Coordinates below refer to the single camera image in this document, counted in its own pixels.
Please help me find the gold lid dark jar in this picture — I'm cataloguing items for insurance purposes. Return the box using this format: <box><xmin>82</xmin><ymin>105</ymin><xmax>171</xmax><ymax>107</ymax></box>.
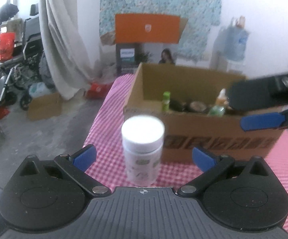
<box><xmin>186</xmin><ymin>101</ymin><xmax>209</xmax><ymax>113</ymax></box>

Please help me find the black oval object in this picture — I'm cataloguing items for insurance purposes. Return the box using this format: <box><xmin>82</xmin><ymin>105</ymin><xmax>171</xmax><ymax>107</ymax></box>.
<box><xmin>169</xmin><ymin>99</ymin><xmax>187</xmax><ymax>112</ymax></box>

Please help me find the white lid supplement bottle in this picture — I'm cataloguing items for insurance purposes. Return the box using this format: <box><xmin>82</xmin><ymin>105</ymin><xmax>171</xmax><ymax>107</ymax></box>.
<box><xmin>121</xmin><ymin>115</ymin><xmax>165</xmax><ymax>187</ymax></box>

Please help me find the brown cardboard box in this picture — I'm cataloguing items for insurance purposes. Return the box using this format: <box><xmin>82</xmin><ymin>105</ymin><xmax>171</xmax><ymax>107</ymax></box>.
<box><xmin>123</xmin><ymin>63</ymin><xmax>283</xmax><ymax>163</ymax></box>

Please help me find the white water dispenser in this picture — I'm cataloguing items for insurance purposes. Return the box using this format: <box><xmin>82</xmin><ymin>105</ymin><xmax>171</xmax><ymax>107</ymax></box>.
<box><xmin>209</xmin><ymin>26</ymin><xmax>246</xmax><ymax>74</ymax></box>

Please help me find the pink checkered tablecloth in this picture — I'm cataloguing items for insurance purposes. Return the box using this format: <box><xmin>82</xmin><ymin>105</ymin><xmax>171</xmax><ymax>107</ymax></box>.
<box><xmin>85</xmin><ymin>74</ymin><xmax>288</xmax><ymax>232</ymax></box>

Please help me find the blue water jug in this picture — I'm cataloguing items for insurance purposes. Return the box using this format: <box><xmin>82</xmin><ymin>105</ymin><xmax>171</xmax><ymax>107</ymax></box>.
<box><xmin>223</xmin><ymin>16</ymin><xmax>249</xmax><ymax>62</ymax></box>

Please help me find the small floor cardboard box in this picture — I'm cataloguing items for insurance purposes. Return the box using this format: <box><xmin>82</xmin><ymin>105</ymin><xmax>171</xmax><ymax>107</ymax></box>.
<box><xmin>27</xmin><ymin>92</ymin><xmax>62</xmax><ymax>121</ymax></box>

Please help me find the red floor bag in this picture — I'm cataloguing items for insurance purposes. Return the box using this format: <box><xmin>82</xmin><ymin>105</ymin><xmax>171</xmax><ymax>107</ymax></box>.
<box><xmin>84</xmin><ymin>83</ymin><xmax>113</xmax><ymax>99</ymax></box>

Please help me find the wheelchair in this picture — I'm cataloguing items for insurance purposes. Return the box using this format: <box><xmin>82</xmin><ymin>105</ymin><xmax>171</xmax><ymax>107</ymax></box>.
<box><xmin>0</xmin><ymin>4</ymin><xmax>43</xmax><ymax>111</ymax></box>

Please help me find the grey curtain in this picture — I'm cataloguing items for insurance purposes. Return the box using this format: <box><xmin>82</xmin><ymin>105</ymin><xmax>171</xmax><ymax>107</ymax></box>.
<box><xmin>38</xmin><ymin>0</ymin><xmax>96</xmax><ymax>100</ymax></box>

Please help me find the orange Philips appliance box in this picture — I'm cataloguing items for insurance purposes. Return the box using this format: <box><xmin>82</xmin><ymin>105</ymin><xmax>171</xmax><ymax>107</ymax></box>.
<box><xmin>114</xmin><ymin>13</ymin><xmax>188</xmax><ymax>75</ymax></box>

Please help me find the red plastic bag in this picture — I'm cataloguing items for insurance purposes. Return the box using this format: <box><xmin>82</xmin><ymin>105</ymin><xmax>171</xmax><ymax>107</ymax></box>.
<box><xmin>0</xmin><ymin>32</ymin><xmax>16</xmax><ymax>62</ymax></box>

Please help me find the teal floral wall cloth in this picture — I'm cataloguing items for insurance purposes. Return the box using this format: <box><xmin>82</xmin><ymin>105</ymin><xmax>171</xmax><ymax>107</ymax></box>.
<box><xmin>99</xmin><ymin>0</ymin><xmax>222</xmax><ymax>62</ymax></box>

